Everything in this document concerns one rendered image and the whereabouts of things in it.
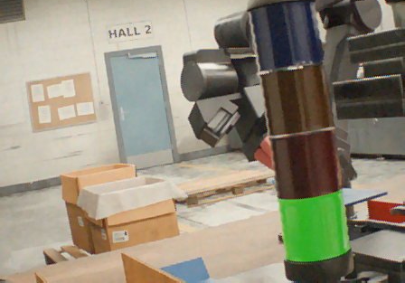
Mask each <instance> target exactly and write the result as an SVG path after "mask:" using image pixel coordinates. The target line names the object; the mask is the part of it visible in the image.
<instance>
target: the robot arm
mask: <svg viewBox="0 0 405 283"><path fill-rule="evenodd" d="M315 3H316V4H315V9H316V11H317V12H318V14H319V16H320V19H321V22H322V24H323V27H324V29H325V30H326V34H325V55H324V60H325V62H323V65H326V66H325V71H326V72H327V82H328V84H329V89H328V90H329V92H330V100H331V103H332V111H333V115H334V126H333V127H335V136H336V137H337V139H336V144H337V145H338V150H337V154H338V155H339V157H340V161H339V164H340V165H339V166H341V171H340V174H341V177H342V182H341V183H342V185H343V189H344V188H351V189H352V182H351V181H352V180H355V179H357V178H358V175H357V173H356V170H354V168H353V165H352V162H353V161H352V160H351V158H350V157H349V156H350V154H351V147H352V145H351V144H350V143H348V142H347V140H348V137H349V119H343V120H338V119H337V116H336V111H335V102H334V93H333V87H332V83H336V82H341V81H348V80H356V79H357V73H358V70H359V65H360V64H356V65H352V64H351V63H350V55H349V51H348V46H347V41H346V39H348V38H353V37H357V36H360V35H366V34H370V33H375V29H376V28H378V27H379V26H380V25H381V19H382V9H381V5H380V3H379V1H378V0H365V1H361V2H359V3H358V2H353V0H316V1H315ZM213 37H214V40H215V41H216V43H217V44H218V45H219V49H199V50H194V51H191V52H185V53H184V55H183V62H184V67H183V69H182V71H181V74H180V87H181V91H182V93H183V95H184V97H185V98H186V99H187V100H188V101H191V102H194V105H193V107H192V111H191V112H190V114H189V115H188V121H189V123H190V124H191V127H192V130H193V132H194V134H195V137H196V138H197V139H198V140H200V139H201V140H202V141H203V142H205V144H208V145H209V146H211V147H212V148H215V147H216V146H217V144H218V143H219V142H220V141H221V139H222V138H223V136H224V135H225V134H226V135H228V134H229V133H230V132H231V130H232V129H233V128H234V127H235V128H236V129H237V132H238V135H239V136H240V140H241V141H242V144H243V146H242V148H241V149H242V152H243V154H244V155H245V156H246V157H247V159H248V162H249V163H250V162H254V161H257V160H259V162H261V163H262V164H263V165H265V166H266V167H267V168H269V169H271V171H274V170H273V168H272V165H273V163H272V159H271V154H272V152H271V151H270V149H269V140H268V138H269V137H271V136H269V135H268V129H267V119H266V117H265V116H264V114H265V109H264V106H263V102H264V99H263V98H262V96H261V91H262V89H261V87H260V78H259V74H266V72H265V71H260V72H258V64H257V63H256V61H257V57H256V56H254V55H256V54H255V53H254V51H255V46H254V43H253V35H252V33H251V25H250V16H249V14H248V12H247V6H244V7H242V8H241V9H237V10H235V11H232V12H231V13H228V14H226V15H223V16H222V17H219V19H218V20H216V23H215V25H214V26H213ZM345 216H346V217H347V219H365V220H369V216H368V207H364V208H362V209H358V210H356V211H355V210H354V205H352V206H349V207H347V208H345Z"/></svg>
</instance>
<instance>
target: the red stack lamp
mask: <svg viewBox="0 0 405 283"><path fill-rule="evenodd" d="M336 139H337V137H336V136H335V127H327V128H324V129H318V130H313V131H309V132H300V133H296V134H290V135H276V136H271V137H269V138H268V140H269V149H270V151H271V152H272V154H271V159H272V163H273V165H272V168H273V170H274V179H275V182H276V191H277V198H278V199H281V200H292V199H307V198H315V197H318V196H322V195H326V194H331V193H335V192H339V191H341V189H343V185H342V183H341V182H342V177H341V174H340V171H341V166H339V165H340V164H339V161H340V157H339V155H338V154H337V150H338V145H337V144H336Z"/></svg>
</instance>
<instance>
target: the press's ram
mask: <svg viewBox="0 0 405 283"><path fill-rule="evenodd" d="M384 2H385V3H386V4H387V5H390V6H391V11H392V15H393V20H394V24H395V29H394V28H393V29H390V30H385V31H380V32H377V33H370V34H366V35H360V36H357V37H353V38H348V39H346V41H347V46H348V51H349V55H350V63H351V64H352V65H356V64H361V63H362V64H363V79H359V80H348V81H341V82H336V83H332V87H333V93H334V102H335V111H336V116H337V119H338V120H343V119H367V118H402V117H405V0H384Z"/></svg>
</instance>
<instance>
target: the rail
mask: <svg viewBox="0 0 405 283"><path fill-rule="evenodd" d="M368 227H372V228H374V229H376V228H378V229H379V228H380V230H382V229H393V230H400V231H405V224H399V223H392V222H382V221H375V220H367V230H368ZM378 229H377V230H378Z"/></svg>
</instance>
